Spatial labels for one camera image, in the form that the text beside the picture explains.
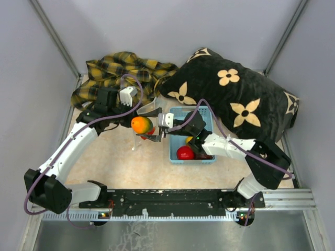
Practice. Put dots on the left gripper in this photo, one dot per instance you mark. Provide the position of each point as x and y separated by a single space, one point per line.
127 123

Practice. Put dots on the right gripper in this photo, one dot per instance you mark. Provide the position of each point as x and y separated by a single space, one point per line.
154 136

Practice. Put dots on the red wax apple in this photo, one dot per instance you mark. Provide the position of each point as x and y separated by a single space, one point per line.
149 133

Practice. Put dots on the green orange mango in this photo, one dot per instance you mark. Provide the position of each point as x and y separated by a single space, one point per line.
141 125

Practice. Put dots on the light blue plastic basket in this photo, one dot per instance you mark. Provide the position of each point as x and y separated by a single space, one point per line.
177 141

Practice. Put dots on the orange yellow fruit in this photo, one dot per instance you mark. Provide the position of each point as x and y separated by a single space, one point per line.
188 140

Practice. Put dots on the large dark red fruit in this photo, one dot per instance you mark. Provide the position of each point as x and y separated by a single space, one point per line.
202 156

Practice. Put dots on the black floral pillow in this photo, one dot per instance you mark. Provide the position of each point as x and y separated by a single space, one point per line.
249 104

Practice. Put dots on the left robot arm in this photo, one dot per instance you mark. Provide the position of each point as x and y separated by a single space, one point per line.
46 185

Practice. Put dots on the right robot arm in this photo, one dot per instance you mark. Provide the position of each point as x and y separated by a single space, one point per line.
268 164

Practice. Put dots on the yellow plaid shirt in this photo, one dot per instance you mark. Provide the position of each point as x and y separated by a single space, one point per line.
107 72

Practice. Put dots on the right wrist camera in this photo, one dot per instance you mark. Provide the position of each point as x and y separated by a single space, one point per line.
166 120

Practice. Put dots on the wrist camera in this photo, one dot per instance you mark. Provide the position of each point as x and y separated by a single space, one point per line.
126 95
166 120

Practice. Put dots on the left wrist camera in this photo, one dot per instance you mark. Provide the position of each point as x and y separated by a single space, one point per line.
126 95

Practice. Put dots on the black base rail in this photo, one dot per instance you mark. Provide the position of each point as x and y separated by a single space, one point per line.
172 202

